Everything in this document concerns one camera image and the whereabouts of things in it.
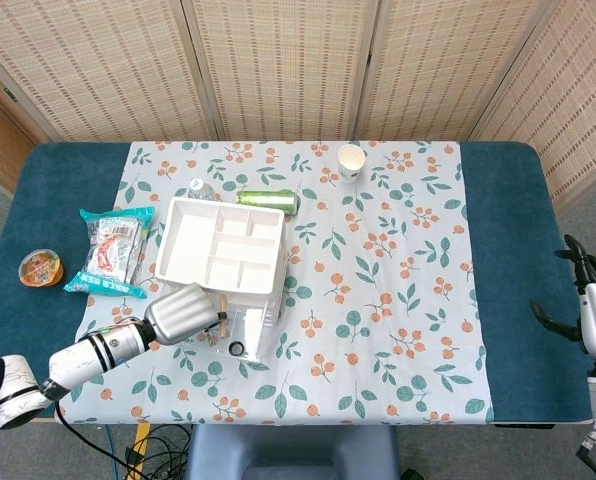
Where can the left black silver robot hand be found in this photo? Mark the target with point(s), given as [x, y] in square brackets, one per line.
[183, 315]

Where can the clear drawer with hammer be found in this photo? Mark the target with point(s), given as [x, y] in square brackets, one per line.
[248, 330]

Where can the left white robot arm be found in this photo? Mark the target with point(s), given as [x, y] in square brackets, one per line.
[78, 362]

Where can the white plastic drawer organizer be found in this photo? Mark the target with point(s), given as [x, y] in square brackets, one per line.
[193, 250]

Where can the dark round cap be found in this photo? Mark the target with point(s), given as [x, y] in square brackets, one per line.
[237, 348]

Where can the dark teal table cover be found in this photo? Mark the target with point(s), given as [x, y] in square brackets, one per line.
[518, 250]

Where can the clear water bottle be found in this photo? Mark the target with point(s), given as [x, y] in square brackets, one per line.
[201, 190]

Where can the green drink can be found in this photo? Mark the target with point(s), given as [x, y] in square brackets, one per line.
[268, 201]

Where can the orange jelly cup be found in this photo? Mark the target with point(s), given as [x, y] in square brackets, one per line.
[39, 267]

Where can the blue padded seat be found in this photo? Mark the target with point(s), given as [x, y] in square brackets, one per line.
[293, 450]

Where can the fruit leaf print tablecloth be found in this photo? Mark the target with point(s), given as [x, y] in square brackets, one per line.
[378, 300]

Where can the flower print paper cup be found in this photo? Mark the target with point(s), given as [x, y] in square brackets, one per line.
[351, 162]

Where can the bamboo folding screen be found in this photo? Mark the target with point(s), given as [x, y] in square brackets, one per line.
[278, 65]

